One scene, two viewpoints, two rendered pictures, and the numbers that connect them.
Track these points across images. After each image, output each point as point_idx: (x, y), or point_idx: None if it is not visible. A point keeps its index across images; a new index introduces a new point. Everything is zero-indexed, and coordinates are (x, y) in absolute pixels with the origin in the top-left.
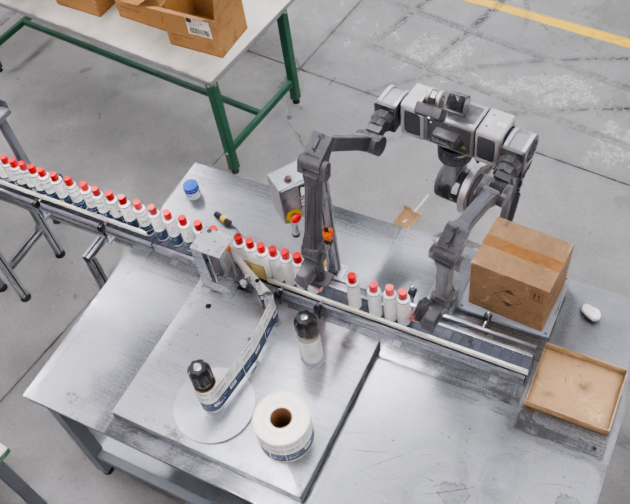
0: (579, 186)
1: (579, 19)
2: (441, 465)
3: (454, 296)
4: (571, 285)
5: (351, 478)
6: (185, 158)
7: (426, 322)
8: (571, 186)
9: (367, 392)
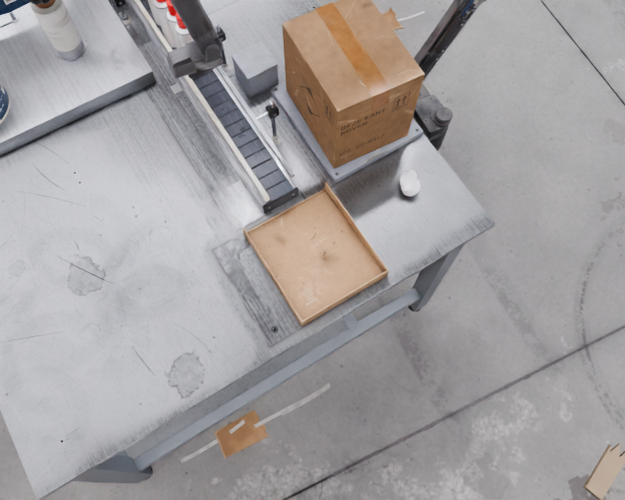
0: (580, 88)
1: None
2: (101, 239)
3: (215, 45)
4: (418, 142)
5: (5, 192)
6: None
7: (169, 61)
8: (572, 83)
9: (100, 119)
